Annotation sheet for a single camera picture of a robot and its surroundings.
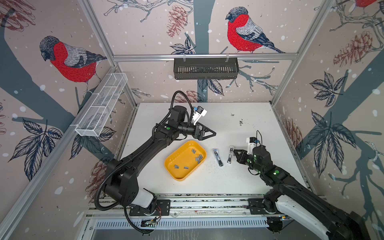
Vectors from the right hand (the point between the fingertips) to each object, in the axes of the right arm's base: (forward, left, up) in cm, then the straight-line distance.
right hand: (233, 152), depth 81 cm
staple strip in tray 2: (0, +20, -10) cm, 22 cm away
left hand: (+1, +13, +17) cm, 21 cm away
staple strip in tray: (+6, +23, -11) cm, 26 cm away
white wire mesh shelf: (+3, +71, +22) cm, 74 cm away
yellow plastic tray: (-3, +30, -11) cm, 32 cm away
